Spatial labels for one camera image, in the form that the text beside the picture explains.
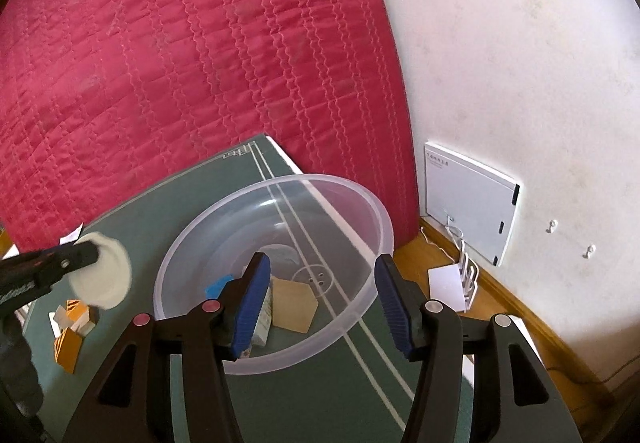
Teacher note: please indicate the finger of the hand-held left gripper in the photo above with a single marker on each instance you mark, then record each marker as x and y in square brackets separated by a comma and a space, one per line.
[65, 265]

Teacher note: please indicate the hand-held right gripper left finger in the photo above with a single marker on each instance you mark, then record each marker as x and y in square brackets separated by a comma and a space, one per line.
[250, 308]

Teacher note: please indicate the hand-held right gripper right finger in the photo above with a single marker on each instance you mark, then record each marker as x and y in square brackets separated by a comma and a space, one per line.
[395, 313]

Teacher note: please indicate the white round lid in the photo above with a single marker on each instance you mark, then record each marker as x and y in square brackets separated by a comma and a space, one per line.
[107, 273]

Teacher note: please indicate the orange striped block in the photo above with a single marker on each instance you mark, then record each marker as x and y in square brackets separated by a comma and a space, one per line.
[69, 353]

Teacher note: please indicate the clear plastic bowl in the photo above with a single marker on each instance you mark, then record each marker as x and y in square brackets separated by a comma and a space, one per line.
[340, 208]

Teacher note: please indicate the cream rectangular block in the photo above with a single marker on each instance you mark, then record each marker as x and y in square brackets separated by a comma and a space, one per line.
[264, 323]

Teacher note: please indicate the small paper sachet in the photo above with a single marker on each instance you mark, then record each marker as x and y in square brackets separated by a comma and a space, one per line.
[70, 237]

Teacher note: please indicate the small blue plastic piece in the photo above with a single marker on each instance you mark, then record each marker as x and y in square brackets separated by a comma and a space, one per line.
[219, 285]

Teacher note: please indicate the brown wooden block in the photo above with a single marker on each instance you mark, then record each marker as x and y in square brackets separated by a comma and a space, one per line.
[295, 308]

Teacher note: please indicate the small white block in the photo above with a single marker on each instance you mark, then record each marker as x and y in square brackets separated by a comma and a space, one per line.
[86, 328]
[56, 318]

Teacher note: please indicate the white router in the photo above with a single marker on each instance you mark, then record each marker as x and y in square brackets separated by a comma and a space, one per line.
[445, 285]

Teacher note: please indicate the green table mat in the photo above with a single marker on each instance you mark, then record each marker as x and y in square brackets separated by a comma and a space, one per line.
[150, 203]

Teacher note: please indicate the red quilted blanket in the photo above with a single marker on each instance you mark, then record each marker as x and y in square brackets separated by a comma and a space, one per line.
[200, 48]

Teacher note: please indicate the white wall panel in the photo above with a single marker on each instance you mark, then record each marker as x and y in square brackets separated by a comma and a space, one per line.
[465, 198]

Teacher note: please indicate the small wall hook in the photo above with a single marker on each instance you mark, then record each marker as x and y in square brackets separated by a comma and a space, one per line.
[552, 225]
[590, 251]

